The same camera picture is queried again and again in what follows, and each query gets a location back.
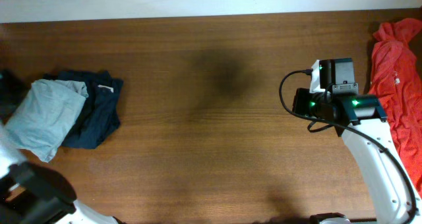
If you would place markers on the light blue t-shirt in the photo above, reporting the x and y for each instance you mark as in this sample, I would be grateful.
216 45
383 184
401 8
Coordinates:
46 115

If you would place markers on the dark navy folded garment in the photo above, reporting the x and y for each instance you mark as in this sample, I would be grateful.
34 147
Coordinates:
98 118

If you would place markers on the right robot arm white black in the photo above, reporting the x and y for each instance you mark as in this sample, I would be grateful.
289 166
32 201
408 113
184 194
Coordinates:
333 98

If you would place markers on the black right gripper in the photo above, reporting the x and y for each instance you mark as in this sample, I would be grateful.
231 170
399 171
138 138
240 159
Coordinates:
299 107

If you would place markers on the red t-shirt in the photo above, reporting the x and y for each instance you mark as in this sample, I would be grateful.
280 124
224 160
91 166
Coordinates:
395 81

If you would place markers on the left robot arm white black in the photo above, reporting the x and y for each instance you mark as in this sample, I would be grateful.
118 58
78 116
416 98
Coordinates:
31 192

